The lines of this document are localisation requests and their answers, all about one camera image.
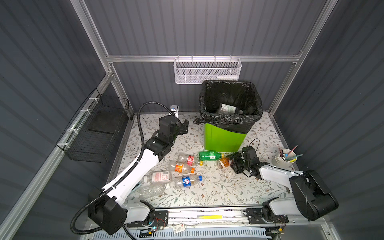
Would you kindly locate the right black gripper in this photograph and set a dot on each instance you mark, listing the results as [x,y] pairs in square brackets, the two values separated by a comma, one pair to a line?
[235,156]

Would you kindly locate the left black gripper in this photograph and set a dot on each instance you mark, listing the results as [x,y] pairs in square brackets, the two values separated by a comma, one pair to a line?
[181,128]

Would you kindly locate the brown Nescafe bottle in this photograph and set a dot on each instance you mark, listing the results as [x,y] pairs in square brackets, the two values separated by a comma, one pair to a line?
[224,163]

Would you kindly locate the clear bottle red label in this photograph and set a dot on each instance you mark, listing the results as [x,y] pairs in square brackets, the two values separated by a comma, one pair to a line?
[190,160]

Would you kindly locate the green bottle yellow cap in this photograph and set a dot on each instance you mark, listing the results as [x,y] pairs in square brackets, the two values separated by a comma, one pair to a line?
[210,156]

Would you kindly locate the clear bottle orange cap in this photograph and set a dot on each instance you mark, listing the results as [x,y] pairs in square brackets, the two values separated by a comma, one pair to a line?
[181,168]

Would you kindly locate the clear bottle pink label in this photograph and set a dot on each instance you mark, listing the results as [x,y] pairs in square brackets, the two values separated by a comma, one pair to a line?
[157,177]

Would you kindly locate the Pepsi label clear bottle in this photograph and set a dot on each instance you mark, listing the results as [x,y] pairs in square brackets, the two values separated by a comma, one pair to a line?
[187,181]

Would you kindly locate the clear bottle white green label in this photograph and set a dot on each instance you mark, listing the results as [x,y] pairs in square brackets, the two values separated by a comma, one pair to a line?
[228,109]

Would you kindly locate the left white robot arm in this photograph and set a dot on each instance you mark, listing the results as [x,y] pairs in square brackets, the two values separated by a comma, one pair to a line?
[108,211]

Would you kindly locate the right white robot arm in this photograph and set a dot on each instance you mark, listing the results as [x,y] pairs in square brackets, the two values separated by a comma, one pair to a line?
[311,198]

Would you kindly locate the black bin liner bag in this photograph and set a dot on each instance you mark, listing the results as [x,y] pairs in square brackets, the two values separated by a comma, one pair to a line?
[242,95]

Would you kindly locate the white cup pencil holder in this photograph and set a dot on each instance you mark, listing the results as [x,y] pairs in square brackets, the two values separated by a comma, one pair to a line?
[280,160]

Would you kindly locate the red pencil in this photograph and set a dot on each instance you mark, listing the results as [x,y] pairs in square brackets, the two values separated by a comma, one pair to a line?
[291,150]

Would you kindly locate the teal pencil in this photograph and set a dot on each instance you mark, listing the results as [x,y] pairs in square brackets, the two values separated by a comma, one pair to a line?
[294,158]

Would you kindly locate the clear ribbed empty bottle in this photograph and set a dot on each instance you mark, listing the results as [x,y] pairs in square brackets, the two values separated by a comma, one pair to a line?
[153,190]

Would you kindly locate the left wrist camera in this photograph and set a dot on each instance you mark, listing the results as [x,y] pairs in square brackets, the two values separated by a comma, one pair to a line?
[175,110]

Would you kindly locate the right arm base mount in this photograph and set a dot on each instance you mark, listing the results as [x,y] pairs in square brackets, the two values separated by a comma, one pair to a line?
[264,216]

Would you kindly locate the white wire wall basket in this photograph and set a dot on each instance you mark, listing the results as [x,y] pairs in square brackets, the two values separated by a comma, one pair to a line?
[193,72]

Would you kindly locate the black wire wall basket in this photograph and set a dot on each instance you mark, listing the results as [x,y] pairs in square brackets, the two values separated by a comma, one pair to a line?
[97,132]

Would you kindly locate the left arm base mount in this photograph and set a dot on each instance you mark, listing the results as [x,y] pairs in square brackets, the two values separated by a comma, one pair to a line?
[155,218]

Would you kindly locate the white tag on rail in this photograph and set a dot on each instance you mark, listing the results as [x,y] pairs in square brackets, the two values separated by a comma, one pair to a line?
[179,228]

